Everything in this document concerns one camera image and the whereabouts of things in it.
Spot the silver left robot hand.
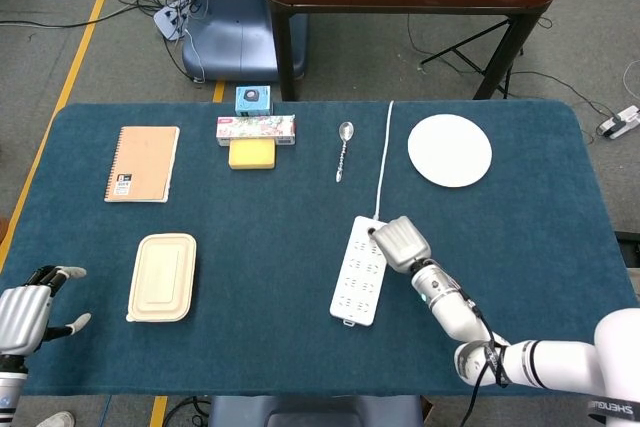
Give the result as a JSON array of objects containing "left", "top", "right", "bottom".
[{"left": 0, "top": 265, "right": 93, "bottom": 358}]

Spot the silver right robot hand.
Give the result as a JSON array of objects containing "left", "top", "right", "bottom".
[{"left": 367, "top": 216, "right": 432, "bottom": 273}]

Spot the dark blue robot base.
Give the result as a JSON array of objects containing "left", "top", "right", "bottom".
[{"left": 207, "top": 394, "right": 425, "bottom": 427}]

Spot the white floor power adapter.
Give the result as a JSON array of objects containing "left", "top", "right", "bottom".
[{"left": 597, "top": 105, "right": 640, "bottom": 141}]

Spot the white floor power strip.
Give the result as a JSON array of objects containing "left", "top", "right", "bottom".
[{"left": 153, "top": 5, "right": 187, "bottom": 42}]

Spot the white round plate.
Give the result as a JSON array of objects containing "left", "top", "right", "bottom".
[{"left": 407, "top": 114, "right": 493, "bottom": 189}]

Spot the white shoe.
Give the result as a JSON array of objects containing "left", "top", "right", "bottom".
[{"left": 34, "top": 410, "right": 77, "bottom": 427}]

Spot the blue tablecloth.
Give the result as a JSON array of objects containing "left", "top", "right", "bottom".
[{"left": 0, "top": 101, "right": 640, "bottom": 397}]

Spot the beige lidded lunch box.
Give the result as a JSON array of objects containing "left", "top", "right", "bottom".
[{"left": 124, "top": 232, "right": 198, "bottom": 324}]

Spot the yellow sponge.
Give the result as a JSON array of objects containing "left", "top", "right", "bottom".
[{"left": 228, "top": 139, "right": 278, "bottom": 171}]

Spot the floral patterned carton box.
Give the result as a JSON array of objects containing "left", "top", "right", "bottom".
[{"left": 215, "top": 114, "right": 297, "bottom": 147}]

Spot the kraft spiral notebook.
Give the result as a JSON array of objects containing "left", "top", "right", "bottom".
[{"left": 103, "top": 125, "right": 181, "bottom": 204}]

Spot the small light blue box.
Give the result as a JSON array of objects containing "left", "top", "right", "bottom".
[{"left": 234, "top": 85, "right": 274, "bottom": 117}]

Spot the thin white cable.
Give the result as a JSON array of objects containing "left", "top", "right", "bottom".
[{"left": 372, "top": 100, "right": 395, "bottom": 221}]

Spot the metal spoon twisted handle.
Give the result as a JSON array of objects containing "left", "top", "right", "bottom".
[{"left": 334, "top": 121, "right": 356, "bottom": 183}]

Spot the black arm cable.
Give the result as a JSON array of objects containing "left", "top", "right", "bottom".
[{"left": 457, "top": 286, "right": 512, "bottom": 427}]

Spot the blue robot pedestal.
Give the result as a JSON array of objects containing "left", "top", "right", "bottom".
[{"left": 181, "top": 0, "right": 309, "bottom": 83}]

